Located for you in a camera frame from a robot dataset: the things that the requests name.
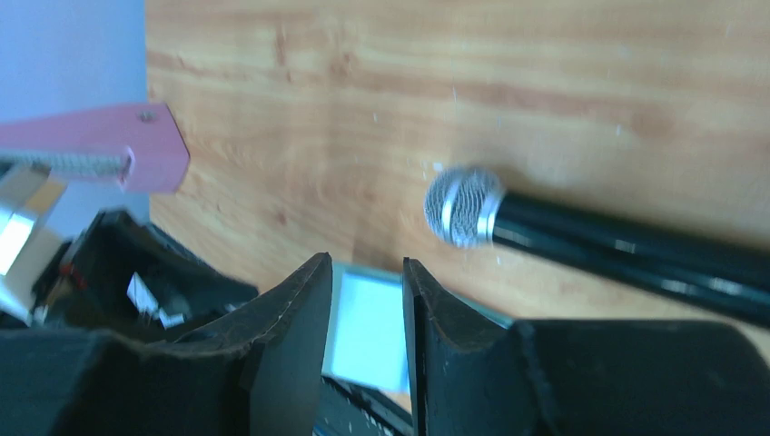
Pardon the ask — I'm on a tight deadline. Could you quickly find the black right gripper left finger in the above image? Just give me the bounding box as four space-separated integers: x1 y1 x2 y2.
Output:
1 253 333 435

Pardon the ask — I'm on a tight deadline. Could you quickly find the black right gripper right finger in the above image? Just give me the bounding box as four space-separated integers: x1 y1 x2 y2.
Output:
402 258 769 435

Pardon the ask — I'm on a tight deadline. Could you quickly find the teal card holder wallet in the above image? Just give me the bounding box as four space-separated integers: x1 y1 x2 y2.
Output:
321 262 516 395

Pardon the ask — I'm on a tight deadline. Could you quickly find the black handheld microphone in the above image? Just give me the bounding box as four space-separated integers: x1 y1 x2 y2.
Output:
424 167 769 328

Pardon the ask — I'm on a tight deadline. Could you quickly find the pink metronome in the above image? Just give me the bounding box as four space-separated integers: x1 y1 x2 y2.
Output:
1 104 190 325

